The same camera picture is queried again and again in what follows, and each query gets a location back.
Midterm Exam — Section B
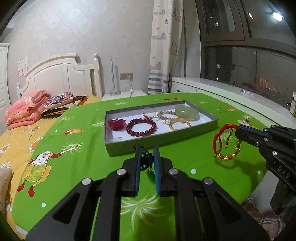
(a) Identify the red shell disc pendant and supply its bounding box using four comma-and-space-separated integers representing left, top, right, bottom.
107, 119, 126, 132

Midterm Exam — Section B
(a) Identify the sailboat print curtain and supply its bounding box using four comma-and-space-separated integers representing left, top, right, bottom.
148, 0, 184, 94

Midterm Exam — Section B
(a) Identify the dark red bead bracelet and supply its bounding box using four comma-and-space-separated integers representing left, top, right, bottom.
125, 117, 158, 138

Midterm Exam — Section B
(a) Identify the white nightstand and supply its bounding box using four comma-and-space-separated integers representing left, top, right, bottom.
101, 89, 147, 101

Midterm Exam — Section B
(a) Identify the gold ring cluster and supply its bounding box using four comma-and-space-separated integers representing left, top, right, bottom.
142, 106, 159, 121

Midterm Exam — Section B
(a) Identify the dark framed window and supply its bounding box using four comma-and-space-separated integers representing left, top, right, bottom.
196, 1, 295, 108

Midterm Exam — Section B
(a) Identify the black orange patterned cloth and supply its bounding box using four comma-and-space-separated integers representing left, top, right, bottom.
41, 96, 88, 119

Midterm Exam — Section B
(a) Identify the folded pink blanket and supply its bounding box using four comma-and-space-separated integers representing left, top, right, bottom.
4, 90, 51, 130

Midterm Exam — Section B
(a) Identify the red cord gold charm bracelet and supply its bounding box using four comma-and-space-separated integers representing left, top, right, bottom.
212, 123, 242, 162

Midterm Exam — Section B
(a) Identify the grey shallow cardboard tray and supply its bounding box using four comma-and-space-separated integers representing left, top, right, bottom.
104, 100, 218, 157

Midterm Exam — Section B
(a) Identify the white wooden headboard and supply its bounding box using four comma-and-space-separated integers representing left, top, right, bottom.
16, 53, 103, 98

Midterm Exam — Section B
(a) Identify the patterned embroidered pillow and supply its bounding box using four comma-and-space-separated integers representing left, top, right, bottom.
44, 92, 74, 110

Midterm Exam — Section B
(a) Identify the multicolour jade bead bracelet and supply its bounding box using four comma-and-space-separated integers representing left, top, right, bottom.
157, 110, 177, 121

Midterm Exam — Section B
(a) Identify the white standing lamp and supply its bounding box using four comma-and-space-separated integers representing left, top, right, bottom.
109, 58, 121, 96

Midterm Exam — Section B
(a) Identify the pale green jade bangle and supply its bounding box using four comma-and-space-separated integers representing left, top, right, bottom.
175, 105, 200, 121

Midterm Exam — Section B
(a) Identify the gold bangle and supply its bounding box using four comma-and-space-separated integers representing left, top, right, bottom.
169, 118, 191, 131

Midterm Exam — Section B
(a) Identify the beige plush cushion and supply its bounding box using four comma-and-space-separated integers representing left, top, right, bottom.
0, 168, 13, 215

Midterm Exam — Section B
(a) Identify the wall power socket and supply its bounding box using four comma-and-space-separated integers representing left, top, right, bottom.
120, 73, 133, 80

